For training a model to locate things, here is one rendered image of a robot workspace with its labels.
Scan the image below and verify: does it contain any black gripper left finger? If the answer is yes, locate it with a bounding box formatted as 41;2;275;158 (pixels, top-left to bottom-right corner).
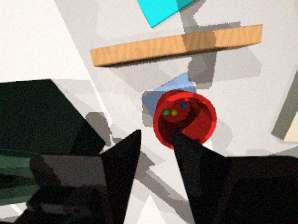
29;129;141;224

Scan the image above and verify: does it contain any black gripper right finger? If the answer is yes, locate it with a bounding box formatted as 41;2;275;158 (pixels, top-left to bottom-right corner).
172;130;298;224

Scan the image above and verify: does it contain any dark red cup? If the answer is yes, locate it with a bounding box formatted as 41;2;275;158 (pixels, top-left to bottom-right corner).
153;90;217;150

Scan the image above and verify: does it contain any light brown wooden plank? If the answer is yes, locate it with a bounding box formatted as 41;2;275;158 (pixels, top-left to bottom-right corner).
90;24;263;68

